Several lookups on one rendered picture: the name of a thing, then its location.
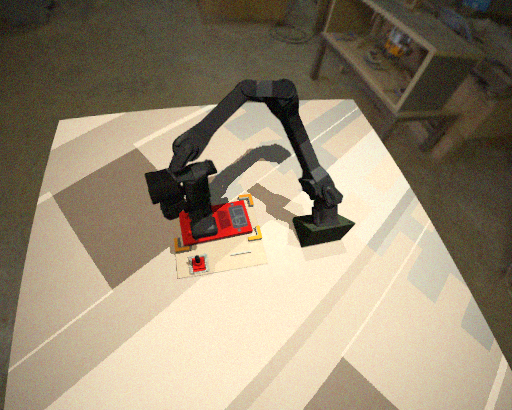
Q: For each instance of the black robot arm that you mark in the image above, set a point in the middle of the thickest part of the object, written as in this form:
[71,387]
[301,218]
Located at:
[282,99]

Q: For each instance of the red toy car body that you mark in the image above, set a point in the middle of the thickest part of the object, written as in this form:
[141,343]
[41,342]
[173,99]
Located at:
[231,218]

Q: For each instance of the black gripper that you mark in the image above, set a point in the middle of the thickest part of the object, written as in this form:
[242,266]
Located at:
[203,224]

